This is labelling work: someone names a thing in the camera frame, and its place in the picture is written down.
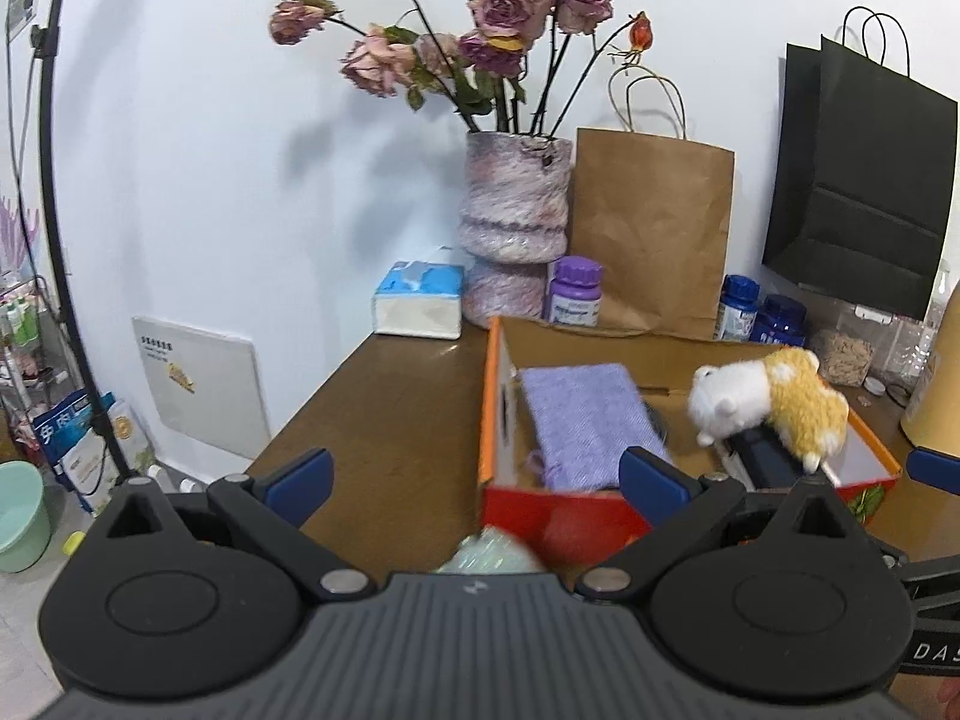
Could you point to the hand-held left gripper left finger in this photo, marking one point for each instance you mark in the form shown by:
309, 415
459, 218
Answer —
300, 484

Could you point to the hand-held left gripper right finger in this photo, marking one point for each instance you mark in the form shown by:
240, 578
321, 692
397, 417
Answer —
652, 489

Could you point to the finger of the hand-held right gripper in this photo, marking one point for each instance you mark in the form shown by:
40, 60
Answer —
934, 474
772, 461

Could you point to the white and yellow plush toy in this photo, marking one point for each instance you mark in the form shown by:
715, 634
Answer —
750, 390

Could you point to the purple woven pouch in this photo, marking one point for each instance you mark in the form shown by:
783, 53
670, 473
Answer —
585, 420

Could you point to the red cardboard box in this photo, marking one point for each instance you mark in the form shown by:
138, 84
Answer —
555, 532

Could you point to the pale plastic wrap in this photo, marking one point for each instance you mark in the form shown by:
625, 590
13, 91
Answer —
491, 551

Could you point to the yellow thermos jug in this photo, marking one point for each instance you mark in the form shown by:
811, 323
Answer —
937, 397

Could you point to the white bottle cap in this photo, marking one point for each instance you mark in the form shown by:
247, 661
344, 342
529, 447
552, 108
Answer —
874, 386

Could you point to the clear plastic bottle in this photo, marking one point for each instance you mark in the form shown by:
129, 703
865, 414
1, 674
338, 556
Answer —
911, 349

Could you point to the clear container of oats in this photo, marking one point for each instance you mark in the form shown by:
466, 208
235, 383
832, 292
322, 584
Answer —
844, 352

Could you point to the blue pill bottle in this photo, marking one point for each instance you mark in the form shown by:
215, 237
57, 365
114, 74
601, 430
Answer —
736, 311
781, 322

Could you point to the blue white tissue box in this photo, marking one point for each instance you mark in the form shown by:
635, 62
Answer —
416, 307

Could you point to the purple pill bottle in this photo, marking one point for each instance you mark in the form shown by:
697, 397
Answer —
574, 292

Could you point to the blue white floor bags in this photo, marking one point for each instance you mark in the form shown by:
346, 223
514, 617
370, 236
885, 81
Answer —
75, 442

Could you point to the small yellow object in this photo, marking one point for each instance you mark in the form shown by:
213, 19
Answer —
75, 542

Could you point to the brown paper bag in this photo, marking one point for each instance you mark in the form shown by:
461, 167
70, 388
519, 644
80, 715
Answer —
652, 232

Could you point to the green plastic bucket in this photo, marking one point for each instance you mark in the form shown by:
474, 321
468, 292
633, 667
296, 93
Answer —
22, 521

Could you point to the black paper bag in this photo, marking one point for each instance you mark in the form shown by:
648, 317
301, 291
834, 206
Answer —
862, 180

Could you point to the pink marbled vase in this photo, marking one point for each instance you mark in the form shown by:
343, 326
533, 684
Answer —
514, 195

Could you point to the black light stand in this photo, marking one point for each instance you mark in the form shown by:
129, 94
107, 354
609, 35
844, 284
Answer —
51, 165

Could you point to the dried rose bouquet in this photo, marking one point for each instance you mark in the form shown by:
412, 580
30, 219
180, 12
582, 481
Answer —
502, 7

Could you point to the white wall panel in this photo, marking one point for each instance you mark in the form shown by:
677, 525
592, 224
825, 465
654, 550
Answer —
202, 382

